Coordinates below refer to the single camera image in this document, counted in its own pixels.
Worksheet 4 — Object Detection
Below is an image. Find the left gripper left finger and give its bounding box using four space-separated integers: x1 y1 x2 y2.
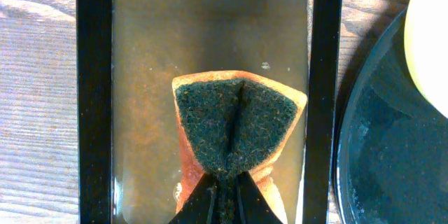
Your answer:
169 174 219 224

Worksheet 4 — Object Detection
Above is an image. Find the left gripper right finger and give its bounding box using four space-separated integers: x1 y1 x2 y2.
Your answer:
236 171 281 224

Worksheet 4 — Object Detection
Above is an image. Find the green orange sponge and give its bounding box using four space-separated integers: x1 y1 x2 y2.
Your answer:
172 70 307 223

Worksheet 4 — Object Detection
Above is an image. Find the yellow plate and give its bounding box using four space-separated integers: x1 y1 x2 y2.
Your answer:
404 0 447 116

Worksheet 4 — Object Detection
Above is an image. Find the black round tray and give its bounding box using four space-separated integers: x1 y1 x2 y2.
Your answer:
335 13 447 224

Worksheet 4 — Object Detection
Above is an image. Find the black rectangular water tray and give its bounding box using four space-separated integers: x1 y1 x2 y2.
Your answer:
76 0 342 223

